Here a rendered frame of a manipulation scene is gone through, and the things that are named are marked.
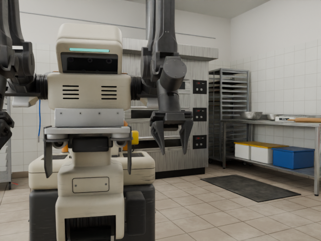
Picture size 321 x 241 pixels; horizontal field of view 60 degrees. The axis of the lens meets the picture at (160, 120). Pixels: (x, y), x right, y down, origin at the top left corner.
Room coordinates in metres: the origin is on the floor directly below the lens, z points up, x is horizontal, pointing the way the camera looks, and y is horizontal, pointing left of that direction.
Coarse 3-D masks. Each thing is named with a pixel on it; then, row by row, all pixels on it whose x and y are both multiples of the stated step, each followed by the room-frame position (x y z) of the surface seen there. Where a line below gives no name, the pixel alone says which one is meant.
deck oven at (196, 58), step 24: (192, 48) 4.15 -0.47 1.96; (216, 48) 4.34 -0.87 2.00; (192, 72) 4.41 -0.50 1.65; (192, 96) 4.41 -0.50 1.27; (144, 120) 4.04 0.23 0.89; (144, 144) 4.04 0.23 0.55; (168, 144) 4.20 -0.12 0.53; (192, 144) 4.41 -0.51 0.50; (168, 168) 4.24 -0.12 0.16; (192, 168) 4.46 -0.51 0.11
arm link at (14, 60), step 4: (12, 56) 0.69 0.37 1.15; (16, 56) 0.70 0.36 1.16; (12, 60) 0.69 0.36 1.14; (16, 60) 0.70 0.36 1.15; (0, 64) 0.66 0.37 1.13; (12, 64) 0.68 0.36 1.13; (16, 64) 0.70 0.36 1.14; (0, 68) 0.66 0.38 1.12; (4, 68) 0.67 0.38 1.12; (8, 68) 0.68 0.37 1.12; (12, 68) 0.69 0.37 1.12; (16, 68) 0.70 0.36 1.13; (0, 72) 0.68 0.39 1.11; (4, 72) 0.68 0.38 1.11; (8, 72) 0.68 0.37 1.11; (12, 72) 0.69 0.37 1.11; (16, 72) 0.71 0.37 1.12; (4, 76) 0.69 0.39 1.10; (8, 76) 0.69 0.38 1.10; (12, 76) 0.69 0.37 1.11
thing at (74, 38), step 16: (64, 32) 0.88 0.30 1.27; (80, 32) 0.90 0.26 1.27; (96, 32) 0.91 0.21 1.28; (112, 32) 0.92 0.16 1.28; (64, 48) 0.86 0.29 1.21; (80, 48) 0.87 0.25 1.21; (96, 48) 0.88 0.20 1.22; (112, 48) 0.88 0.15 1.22; (64, 64) 0.90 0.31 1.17; (80, 64) 0.91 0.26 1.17; (96, 64) 0.92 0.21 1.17; (112, 64) 0.92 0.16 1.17
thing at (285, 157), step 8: (280, 152) 3.97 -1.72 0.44; (288, 152) 3.86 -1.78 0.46; (296, 152) 3.82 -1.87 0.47; (304, 152) 3.88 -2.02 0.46; (312, 152) 3.96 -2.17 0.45; (280, 160) 3.97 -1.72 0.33; (288, 160) 3.85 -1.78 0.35; (296, 160) 3.80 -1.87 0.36; (304, 160) 3.88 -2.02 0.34; (312, 160) 3.96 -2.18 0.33; (296, 168) 3.81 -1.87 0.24
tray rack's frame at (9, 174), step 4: (8, 100) 3.57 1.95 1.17; (8, 104) 3.57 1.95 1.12; (8, 108) 3.57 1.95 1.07; (8, 112) 3.57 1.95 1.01; (8, 140) 3.57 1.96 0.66; (8, 144) 3.57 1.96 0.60; (8, 148) 3.57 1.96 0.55; (8, 152) 3.56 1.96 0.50; (8, 156) 3.56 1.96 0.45; (8, 160) 3.56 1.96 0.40; (8, 164) 3.56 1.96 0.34; (8, 168) 3.56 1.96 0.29; (0, 172) 4.00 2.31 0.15; (4, 172) 4.00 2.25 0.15; (8, 172) 3.56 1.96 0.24; (0, 176) 3.73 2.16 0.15; (4, 176) 3.73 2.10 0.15; (8, 176) 3.56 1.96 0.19; (0, 180) 3.52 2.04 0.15; (4, 180) 3.54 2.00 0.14; (8, 180) 3.56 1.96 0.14
